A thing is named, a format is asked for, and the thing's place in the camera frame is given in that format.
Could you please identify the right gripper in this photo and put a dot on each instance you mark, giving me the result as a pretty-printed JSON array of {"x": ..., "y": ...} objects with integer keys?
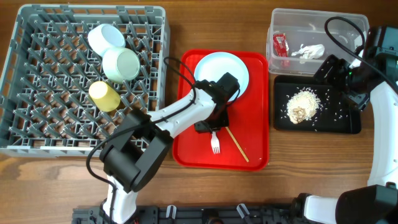
[{"x": 341, "y": 66}]

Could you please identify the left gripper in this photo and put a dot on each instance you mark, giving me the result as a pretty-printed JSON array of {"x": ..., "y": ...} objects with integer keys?
[{"x": 202, "y": 126}]

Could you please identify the white plastic fork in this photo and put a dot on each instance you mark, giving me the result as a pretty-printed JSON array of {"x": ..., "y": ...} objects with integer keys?
[{"x": 215, "y": 143}]

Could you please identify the wooden chopstick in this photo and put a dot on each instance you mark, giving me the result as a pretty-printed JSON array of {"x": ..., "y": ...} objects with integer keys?
[{"x": 237, "y": 144}]

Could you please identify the white tissue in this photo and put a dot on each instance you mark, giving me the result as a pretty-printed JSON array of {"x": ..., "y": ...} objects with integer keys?
[{"x": 310, "y": 52}]

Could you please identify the rice food scraps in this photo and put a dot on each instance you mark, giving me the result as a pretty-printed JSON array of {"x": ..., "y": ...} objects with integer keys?
[{"x": 311, "y": 108}]

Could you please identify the light blue dinner plate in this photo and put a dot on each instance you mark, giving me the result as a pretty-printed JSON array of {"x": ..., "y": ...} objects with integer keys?
[{"x": 213, "y": 66}]

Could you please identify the red snack wrapper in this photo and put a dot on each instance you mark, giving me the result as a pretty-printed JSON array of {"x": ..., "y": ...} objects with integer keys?
[{"x": 280, "y": 45}]

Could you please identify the green bowl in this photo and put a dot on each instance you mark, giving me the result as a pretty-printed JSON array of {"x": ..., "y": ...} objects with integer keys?
[{"x": 120, "y": 64}]

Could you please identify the yellow plastic cup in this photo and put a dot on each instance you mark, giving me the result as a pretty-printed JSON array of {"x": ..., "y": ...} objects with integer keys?
[{"x": 104, "y": 97}]

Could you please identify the light blue small bowl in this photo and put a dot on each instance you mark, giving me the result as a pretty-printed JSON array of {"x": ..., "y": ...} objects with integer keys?
[{"x": 104, "y": 37}]

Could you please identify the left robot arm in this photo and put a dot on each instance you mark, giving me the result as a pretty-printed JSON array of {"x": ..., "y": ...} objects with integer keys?
[{"x": 134, "y": 153}]

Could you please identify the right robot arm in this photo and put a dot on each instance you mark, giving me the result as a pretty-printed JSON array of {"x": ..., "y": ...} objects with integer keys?
[{"x": 374, "y": 82}]

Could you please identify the clear plastic waste bin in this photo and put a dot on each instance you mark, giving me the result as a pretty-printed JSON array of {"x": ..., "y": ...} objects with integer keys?
[{"x": 303, "y": 28}]

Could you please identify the grey plastic dishwasher rack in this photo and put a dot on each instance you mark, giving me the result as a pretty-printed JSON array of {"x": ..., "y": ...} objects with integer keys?
[{"x": 46, "y": 110}]

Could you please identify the red plastic serving tray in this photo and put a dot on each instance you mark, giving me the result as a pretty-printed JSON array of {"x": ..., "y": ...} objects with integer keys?
[{"x": 248, "y": 121}]

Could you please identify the black plastic tray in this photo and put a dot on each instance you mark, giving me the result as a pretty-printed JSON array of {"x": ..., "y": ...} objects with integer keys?
[{"x": 333, "y": 116}]

